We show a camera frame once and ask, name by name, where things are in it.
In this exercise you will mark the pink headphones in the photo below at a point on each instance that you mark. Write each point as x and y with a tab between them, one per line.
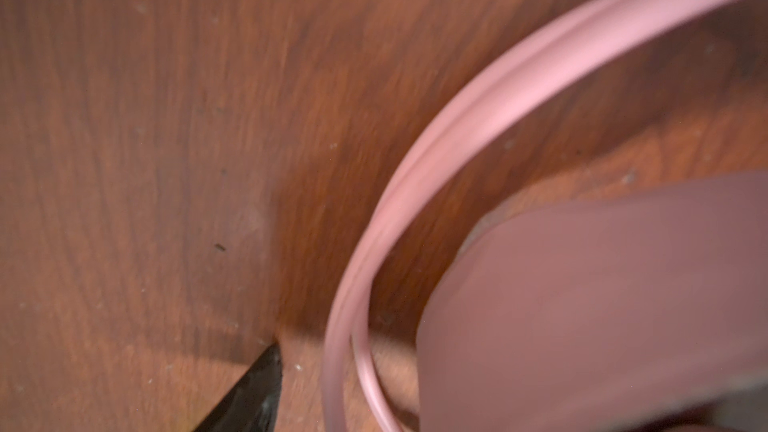
583	316

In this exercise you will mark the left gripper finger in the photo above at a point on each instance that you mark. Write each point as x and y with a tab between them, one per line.
251	405

